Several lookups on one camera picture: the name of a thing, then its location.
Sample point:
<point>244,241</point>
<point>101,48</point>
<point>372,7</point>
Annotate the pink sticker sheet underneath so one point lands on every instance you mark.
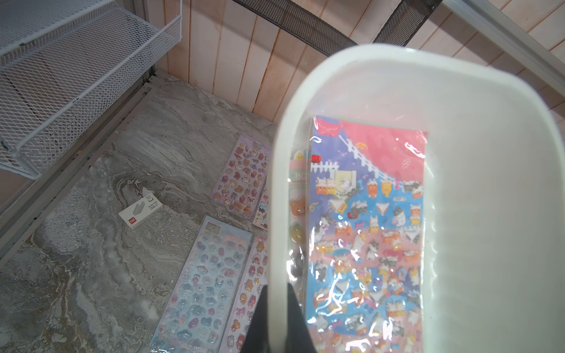
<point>365,216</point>

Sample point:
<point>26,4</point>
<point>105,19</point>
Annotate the pink cartoon sticker sheet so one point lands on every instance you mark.
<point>261,215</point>

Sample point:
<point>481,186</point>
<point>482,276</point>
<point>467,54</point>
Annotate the white plastic storage box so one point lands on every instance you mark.
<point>493,193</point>

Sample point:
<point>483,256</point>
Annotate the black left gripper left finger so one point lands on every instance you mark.
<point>256,340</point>

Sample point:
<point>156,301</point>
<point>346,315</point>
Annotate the bonbon drop sticker sheet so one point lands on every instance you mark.
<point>297,223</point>

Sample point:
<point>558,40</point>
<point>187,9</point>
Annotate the pale pink sticker sheet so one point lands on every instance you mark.
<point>243,178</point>

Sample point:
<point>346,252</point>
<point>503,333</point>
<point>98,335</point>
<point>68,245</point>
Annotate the purple animal sticker sheet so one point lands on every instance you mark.
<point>252,281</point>

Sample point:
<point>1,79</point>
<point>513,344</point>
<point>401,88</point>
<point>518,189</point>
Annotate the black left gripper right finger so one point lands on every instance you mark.
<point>298,337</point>

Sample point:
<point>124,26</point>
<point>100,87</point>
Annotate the white wire mesh shelf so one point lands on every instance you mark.
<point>63,64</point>

